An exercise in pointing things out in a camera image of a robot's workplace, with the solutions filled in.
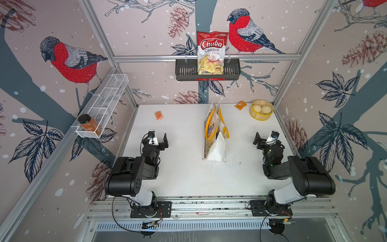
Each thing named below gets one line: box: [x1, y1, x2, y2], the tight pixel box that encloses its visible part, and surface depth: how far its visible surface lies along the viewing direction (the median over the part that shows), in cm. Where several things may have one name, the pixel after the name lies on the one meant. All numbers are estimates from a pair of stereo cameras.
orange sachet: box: [234, 100, 248, 111], surface depth 123 cm
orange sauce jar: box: [77, 113, 103, 136], surface depth 63 cm
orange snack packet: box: [154, 110, 164, 121], surface depth 116 cm
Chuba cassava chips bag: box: [196, 30, 229, 76], surface depth 87 cm
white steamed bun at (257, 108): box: [252, 104, 262, 113], surface depth 113 cm
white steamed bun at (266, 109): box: [261, 104, 272, 115], surface depth 113 cm
